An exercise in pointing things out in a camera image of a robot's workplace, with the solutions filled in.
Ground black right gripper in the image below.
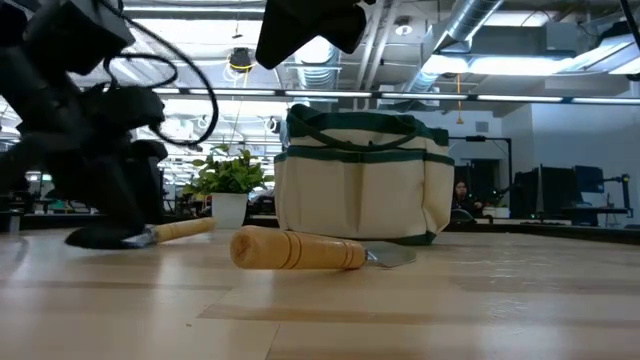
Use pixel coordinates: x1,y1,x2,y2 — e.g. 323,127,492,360
254,0,369,70

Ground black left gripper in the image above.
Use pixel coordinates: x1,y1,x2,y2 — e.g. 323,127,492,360
0,74,169,249

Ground rounded scoop trowel wooden handle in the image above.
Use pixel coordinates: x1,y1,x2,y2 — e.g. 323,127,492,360
122,217,217,250

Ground cream green canvas garden bag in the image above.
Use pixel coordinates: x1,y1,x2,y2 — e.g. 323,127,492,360
273,103,456,246

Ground steel hand fork wooden handle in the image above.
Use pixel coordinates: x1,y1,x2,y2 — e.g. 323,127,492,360
229,224,418,272

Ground green plant in white pot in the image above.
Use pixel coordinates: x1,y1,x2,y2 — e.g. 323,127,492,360
182,144,276,230

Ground long ceiling light strip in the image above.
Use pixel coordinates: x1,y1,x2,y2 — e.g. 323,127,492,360
149,85,640,106

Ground yellow hanging pendant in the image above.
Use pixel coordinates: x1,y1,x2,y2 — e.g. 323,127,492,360
454,73,464,126

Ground person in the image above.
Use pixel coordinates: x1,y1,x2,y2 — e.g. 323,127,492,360
452,179,494,221

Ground large black desk monitor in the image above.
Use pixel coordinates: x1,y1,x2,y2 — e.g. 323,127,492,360
512,167,576,221

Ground small black desk monitor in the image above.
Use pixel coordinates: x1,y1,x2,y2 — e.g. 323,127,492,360
573,165,606,195

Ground corrugated silver ventilation duct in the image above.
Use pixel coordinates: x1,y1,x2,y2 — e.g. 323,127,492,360
287,29,344,104

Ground black yellow ceiling cord reel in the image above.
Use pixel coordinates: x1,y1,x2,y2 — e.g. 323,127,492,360
228,46,255,75

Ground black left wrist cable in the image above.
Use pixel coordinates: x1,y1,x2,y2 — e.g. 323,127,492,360
97,0,221,150

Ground black metal rack frame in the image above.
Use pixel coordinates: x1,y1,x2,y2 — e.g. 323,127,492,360
448,135,514,221

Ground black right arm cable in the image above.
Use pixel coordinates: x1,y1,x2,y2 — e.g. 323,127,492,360
618,0,640,51

